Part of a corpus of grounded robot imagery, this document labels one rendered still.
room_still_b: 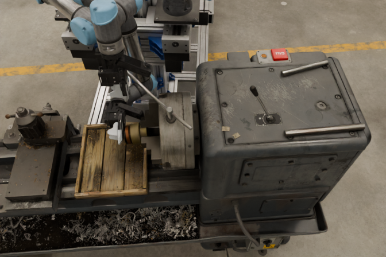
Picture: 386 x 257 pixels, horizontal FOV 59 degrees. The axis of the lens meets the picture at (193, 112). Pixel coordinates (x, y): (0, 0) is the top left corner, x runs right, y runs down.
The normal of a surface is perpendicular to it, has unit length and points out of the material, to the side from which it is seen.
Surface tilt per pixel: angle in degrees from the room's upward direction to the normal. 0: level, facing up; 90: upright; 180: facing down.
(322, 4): 0
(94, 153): 0
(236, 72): 0
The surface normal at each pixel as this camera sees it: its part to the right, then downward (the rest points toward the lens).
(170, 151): 0.06, 0.43
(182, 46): -0.04, 0.81
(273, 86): 0.00, -0.59
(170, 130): 0.04, -0.07
